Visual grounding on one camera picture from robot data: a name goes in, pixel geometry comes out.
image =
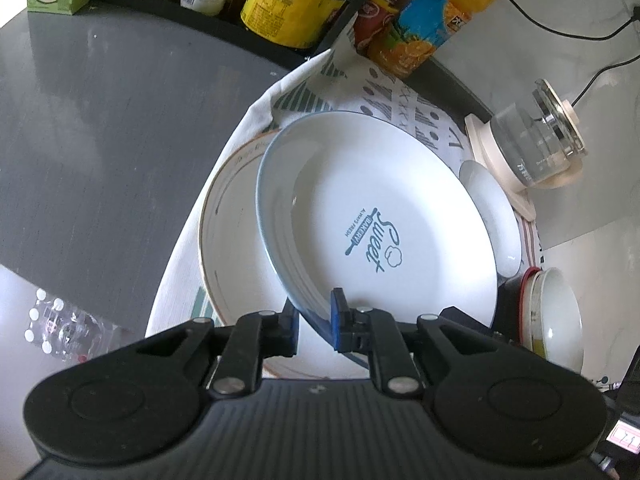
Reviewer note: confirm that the large white bowl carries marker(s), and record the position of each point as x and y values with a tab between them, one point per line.
565	315

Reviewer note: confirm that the white plate blue print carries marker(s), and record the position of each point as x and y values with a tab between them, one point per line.
350	185

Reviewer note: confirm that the glass electric kettle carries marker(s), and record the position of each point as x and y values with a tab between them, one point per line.
520	145
480	135

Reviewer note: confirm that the white plate grey floral print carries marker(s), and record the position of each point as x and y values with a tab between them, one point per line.
495	210

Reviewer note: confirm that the red and black bowl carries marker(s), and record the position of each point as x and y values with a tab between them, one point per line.
512	310

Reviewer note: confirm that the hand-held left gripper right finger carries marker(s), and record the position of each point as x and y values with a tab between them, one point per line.
340	325

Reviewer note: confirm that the white plate brown rim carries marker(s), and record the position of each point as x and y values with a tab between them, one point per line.
230	240

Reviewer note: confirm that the black metal kitchen rack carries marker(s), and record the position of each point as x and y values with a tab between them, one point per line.
200	25

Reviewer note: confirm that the orange juice bottle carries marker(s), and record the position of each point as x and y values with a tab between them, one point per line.
425	20

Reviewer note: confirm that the white bowl yellow pattern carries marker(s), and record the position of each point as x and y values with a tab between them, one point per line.
536	305

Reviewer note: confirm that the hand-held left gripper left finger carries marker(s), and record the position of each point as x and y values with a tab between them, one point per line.
290	332

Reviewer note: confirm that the pack of plastic water bottles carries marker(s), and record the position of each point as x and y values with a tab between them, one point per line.
65	325

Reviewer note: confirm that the patterned fringed tablecloth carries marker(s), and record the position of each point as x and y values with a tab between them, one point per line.
300	90

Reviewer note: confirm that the dark bottle yellow label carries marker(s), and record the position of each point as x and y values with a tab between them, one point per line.
285	10

